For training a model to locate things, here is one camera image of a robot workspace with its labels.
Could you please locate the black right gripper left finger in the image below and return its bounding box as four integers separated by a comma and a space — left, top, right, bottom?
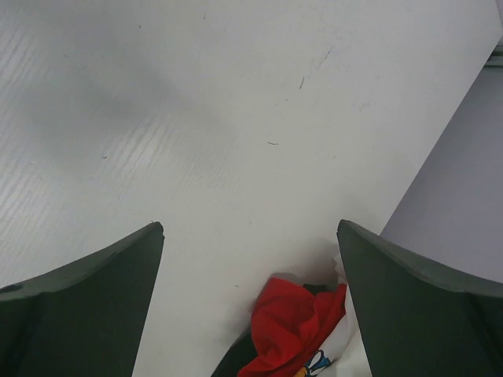
1, 222, 164, 376

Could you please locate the red t shirt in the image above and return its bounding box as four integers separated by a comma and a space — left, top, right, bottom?
237, 278, 347, 376

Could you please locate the white t shirt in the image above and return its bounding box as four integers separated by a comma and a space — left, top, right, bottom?
296, 252, 372, 377

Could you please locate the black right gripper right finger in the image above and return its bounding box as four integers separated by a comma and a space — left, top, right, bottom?
337, 220, 502, 376

